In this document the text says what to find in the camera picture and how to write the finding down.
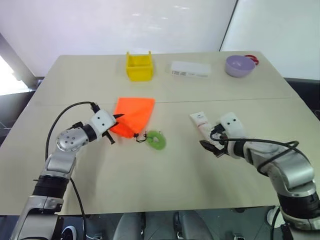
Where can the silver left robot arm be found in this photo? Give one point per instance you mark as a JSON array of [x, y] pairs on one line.
[[67, 141]]

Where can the purple plastic bowl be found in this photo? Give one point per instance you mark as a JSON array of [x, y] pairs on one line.
[[239, 66]]

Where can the white and black round foot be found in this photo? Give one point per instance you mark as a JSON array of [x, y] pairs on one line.
[[68, 231]]

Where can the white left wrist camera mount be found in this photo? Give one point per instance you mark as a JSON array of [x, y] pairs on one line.
[[101, 122]]

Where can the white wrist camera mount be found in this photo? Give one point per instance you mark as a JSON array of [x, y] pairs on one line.
[[232, 126], [101, 122]]

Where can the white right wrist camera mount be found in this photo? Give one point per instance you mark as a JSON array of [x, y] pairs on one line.
[[232, 126]]

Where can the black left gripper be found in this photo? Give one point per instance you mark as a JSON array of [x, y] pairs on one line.
[[111, 128]]

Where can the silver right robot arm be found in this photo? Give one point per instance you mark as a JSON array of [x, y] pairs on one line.
[[285, 167]]

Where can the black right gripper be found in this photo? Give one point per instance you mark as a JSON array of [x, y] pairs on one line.
[[220, 143]]

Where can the yellow plastic bin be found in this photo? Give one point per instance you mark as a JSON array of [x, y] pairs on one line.
[[139, 67]]

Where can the orange fabric pouch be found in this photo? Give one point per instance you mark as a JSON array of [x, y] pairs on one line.
[[136, 115]]

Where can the clear white plastic box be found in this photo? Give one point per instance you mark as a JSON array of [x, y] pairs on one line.
[[190, 69]]

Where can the white tube with red print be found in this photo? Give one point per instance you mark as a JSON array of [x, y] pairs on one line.
[[200, 122]]

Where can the dark grey rounded shape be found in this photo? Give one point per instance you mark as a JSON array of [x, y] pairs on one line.
[[131, 227], [195, 226]]

